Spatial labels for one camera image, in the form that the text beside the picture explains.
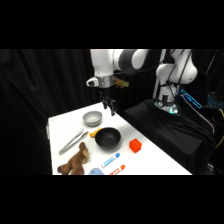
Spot yellowish wrist cable bundle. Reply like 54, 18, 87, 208
112, 76, 130, 89

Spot metal tongs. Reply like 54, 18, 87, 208
58, 128, 90, 156

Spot red and white marker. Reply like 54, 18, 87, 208
108, 163, 127, 176

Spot grey metal bowl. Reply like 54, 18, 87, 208
82, 110, 104, 128

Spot black cloth-covered stand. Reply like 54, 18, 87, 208
123, 98, 218, 176

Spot red cube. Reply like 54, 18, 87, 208
128, 138, 143, 154

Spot brown plush toy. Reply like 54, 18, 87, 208
56, 141, 92, 176

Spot blue-lit black device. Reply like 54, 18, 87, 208
180, 88, 204, 110

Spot black curtain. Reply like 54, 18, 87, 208
0, 49, 224, 176

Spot black bowl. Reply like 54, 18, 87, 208
94, 126, 122, 151

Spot yellow cable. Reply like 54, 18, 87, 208
213, 108, 224, 151

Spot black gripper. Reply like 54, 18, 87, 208
99, 89, 117, 117

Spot light blue object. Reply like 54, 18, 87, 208
88, 167, 105, 176

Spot blue-lit keyboard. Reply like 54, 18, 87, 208
206, 94, 224, 108

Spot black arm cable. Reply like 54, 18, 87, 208
159, 49, 193, 101

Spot blue and white marker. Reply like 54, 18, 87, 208
100, 152, 121, 169

